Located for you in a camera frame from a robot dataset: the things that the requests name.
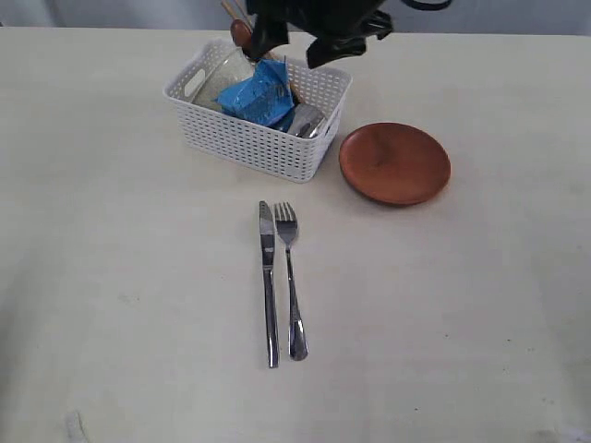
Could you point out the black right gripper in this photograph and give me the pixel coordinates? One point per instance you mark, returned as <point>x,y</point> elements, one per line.
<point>328,19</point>

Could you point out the blue chips bag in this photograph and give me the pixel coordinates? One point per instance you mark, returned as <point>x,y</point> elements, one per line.
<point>264,99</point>

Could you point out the pale green ceramic bowl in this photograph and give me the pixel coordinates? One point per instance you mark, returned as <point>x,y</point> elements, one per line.
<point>234,68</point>

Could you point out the white plastic woven basket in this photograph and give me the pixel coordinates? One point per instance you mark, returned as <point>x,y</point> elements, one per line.
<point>258,147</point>

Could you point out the brown round plate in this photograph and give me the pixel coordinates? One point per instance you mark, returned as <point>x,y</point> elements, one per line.
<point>394,164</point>

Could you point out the steel fork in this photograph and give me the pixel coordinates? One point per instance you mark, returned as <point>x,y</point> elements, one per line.
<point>287,229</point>

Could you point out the steel table knife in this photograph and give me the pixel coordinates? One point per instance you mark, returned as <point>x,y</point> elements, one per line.
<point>267,245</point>

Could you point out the brown wooden spoon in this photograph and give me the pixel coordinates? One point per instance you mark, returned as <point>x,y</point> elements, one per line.
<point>241,34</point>

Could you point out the stainless steel cup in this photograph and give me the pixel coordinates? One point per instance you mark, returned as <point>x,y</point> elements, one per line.
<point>303,121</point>

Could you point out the wooden chopstick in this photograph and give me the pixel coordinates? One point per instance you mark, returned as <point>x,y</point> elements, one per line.
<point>229,10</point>

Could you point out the grey backdrop curtain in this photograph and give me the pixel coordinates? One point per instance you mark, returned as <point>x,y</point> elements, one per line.
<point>513,17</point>

